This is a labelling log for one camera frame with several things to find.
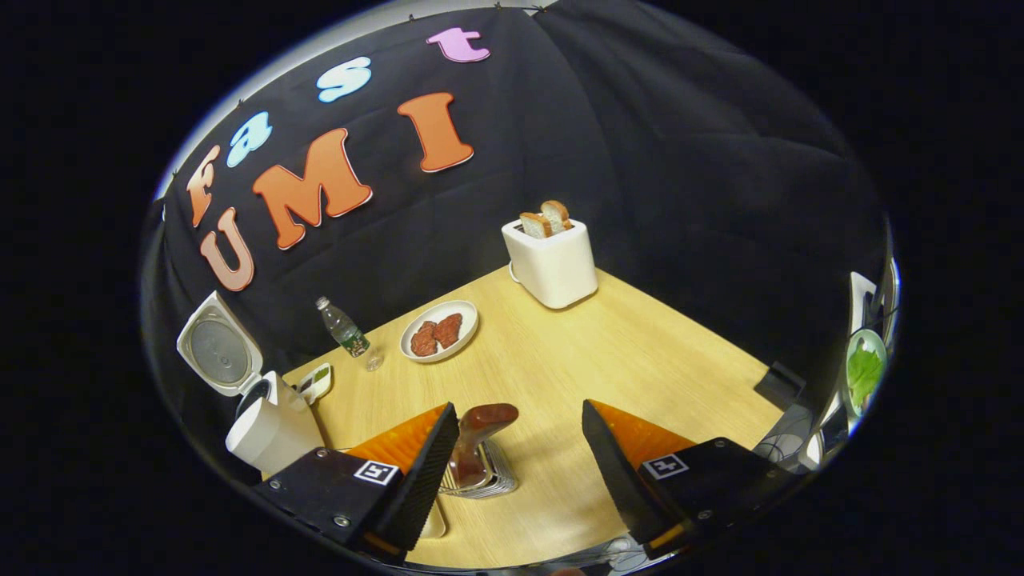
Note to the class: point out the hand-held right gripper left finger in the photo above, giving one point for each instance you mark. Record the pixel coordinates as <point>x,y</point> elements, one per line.
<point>424,480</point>

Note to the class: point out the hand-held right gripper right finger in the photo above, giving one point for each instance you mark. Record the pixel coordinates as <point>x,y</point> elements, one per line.
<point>616,480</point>

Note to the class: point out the dark wooden spoon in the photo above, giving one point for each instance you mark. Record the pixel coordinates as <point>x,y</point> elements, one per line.
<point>484,420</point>

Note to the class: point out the white rice cooker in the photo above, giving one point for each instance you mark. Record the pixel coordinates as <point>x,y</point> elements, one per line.
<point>272,436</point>

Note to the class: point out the small cream dish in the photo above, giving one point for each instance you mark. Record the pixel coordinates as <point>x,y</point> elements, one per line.
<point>434,520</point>

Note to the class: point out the red meat piece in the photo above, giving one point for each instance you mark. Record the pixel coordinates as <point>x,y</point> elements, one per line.
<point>449,329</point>
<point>424,338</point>

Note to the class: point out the white divided seasoning dish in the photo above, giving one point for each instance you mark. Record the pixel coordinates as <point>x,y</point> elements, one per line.
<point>318,384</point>

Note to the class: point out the clear plastic water bottle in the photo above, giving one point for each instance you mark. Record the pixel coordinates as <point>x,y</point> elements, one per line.
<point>344,330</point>

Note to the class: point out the white oval plate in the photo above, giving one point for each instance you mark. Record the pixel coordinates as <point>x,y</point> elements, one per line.
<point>468,312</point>

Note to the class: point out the black stand block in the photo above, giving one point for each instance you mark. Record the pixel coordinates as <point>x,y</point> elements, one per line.
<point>780,386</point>

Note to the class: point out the white toaster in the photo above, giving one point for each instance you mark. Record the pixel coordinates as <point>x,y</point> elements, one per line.
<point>556,268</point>

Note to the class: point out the toast bread slice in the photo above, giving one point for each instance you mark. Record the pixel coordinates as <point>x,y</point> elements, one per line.
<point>556,214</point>
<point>534,225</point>

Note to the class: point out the green leafy vegetable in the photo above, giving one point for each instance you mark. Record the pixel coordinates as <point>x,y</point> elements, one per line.
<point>864,376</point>

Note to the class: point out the pale green bowl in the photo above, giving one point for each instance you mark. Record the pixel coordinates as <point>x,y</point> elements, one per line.
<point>868,338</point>

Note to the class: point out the white side shelf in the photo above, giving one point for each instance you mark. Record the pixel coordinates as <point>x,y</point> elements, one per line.
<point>860,292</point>

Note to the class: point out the black backdrop cloth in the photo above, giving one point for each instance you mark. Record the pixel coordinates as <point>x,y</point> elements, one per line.
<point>680,160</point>

